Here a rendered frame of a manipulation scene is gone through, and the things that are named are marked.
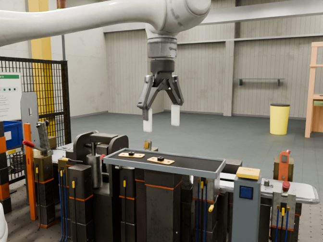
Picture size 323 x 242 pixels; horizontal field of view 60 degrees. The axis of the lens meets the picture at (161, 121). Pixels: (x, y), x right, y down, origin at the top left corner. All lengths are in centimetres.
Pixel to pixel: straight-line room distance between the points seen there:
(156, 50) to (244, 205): 50
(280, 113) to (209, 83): 423
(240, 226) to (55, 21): 73
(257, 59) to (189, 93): 285
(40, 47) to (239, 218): 183
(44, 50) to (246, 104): 913
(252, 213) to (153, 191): 30
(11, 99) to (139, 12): 145
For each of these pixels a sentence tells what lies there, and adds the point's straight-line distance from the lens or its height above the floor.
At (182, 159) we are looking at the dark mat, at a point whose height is 116.
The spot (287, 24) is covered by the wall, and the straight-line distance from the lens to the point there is 1069.
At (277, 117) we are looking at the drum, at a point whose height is 43.
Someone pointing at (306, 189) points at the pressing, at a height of 100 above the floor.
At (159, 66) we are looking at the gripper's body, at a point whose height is 145.
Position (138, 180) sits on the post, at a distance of 108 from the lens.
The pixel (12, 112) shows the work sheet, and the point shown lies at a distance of 202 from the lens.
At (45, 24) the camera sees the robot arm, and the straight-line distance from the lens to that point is 78.
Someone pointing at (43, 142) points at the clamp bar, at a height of 111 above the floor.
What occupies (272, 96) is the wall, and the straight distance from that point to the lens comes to 1060.
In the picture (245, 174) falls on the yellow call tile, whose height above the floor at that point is 116.
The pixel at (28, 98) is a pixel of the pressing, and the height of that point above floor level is 130.
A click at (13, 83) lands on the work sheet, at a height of 138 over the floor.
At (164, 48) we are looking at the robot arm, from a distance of 83.
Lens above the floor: 142
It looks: 9 degrees down
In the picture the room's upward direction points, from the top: straight up
